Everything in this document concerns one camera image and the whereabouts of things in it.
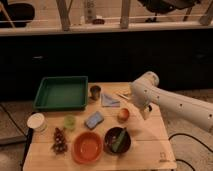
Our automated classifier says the green plastic tray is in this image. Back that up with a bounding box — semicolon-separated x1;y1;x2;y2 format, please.
34;76;88;111

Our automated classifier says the orange bowl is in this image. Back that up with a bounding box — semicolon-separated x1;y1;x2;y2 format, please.
71;131;103;164

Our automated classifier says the green plastic cup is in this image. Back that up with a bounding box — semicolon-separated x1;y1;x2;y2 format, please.
64;115;76;131

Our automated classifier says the wooden handled utensil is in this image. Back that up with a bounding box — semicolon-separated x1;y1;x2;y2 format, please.
117;93;131;101

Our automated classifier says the small metal cup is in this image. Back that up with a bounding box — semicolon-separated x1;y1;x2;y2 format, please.
90;85;101;100

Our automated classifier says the red yellow apple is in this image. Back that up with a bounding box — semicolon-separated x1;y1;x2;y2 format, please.
117;108;130;121

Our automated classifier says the black cable on floor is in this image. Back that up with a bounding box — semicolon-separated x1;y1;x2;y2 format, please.
168;132;213;171

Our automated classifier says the bunch of dark grapes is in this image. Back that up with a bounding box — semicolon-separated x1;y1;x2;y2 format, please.
52;128;68;154

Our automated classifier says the blue folded cloth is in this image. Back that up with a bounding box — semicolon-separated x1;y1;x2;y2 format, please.
101;93;120;107

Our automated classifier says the black office chair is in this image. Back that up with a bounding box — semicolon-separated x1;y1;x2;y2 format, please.
137;0;201;23

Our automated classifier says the white paper cup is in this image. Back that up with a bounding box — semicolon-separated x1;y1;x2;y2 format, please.
27;113;47;132

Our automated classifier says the dark red dish background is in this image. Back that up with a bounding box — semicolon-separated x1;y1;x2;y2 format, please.
92;19;105;25

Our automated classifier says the dark brown bowl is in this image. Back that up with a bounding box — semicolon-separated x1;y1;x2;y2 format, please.
104;127;131;155

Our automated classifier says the green vegetable in bowl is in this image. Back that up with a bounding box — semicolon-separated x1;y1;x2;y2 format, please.
112;128;126;153

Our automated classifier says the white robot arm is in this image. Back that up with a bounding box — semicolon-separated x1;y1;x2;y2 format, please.
130;71;213;135

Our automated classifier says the blue sponge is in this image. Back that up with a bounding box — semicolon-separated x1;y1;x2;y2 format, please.
84;111;104;130

